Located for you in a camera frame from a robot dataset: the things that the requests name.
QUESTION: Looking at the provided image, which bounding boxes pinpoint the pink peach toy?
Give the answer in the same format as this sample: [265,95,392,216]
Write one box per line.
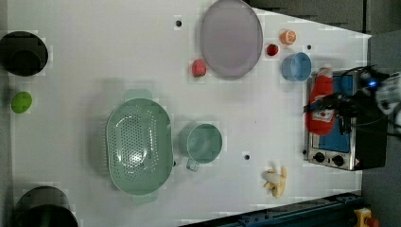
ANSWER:
[191,60,207,78]

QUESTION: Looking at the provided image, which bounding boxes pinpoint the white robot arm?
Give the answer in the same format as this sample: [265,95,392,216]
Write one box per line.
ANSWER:
[304,69,400,118]

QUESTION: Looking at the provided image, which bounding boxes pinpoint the green lime toy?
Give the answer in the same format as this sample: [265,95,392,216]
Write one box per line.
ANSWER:
[11,92,33,114]

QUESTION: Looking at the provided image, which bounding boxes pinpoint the black cylinder upper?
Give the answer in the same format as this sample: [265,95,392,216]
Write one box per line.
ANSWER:
[0,31,49,77]

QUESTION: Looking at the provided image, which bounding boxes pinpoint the yellow red emergency button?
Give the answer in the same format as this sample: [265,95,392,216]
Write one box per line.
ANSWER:
[354,208,380,227]

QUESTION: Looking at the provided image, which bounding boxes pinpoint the green plastic colander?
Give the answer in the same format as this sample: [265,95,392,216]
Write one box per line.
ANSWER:
[105,89,174,204]

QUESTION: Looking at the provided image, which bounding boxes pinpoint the black cylinder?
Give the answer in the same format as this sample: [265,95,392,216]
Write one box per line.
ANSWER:
[12,186,78,227]
[0,31,49,77]

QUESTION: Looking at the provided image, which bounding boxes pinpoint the red strawberry toy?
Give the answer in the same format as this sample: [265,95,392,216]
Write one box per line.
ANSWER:
[267,44,279,57]

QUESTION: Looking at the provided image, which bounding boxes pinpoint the orange slice toy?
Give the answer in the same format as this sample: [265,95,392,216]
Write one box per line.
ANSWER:
[280,30,297,45]

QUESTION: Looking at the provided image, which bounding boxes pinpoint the peeled banana toy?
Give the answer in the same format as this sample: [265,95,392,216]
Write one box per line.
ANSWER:
[264,166,288,199]

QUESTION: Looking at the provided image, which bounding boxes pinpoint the blue metal frame rail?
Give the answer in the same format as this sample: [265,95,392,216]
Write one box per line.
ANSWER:
[181,193,364,227]

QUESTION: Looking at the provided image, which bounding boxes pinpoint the green plastic measuring cup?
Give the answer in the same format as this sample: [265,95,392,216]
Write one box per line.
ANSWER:
[180,123,223,172]

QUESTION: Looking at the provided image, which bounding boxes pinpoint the silver black toaster oven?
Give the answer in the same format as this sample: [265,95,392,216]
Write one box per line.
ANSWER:
[305,71,388,171]

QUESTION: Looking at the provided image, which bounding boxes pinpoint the grey round plate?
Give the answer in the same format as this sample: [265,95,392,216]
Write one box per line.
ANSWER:
[200,0,263,78]

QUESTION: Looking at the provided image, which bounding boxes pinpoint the blue plastic bowl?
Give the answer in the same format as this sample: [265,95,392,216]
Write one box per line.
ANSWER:
[281,52,312,82]

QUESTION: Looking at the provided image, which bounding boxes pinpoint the red plush ketchup bottle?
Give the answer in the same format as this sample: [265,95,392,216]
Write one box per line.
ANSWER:
[305,66,334,135]

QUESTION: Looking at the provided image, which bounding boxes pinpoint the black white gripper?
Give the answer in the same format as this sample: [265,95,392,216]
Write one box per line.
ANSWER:
[304,69,389,134]

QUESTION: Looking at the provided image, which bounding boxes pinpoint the black cylinder lower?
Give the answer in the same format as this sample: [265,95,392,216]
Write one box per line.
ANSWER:
[12,186,78,227]

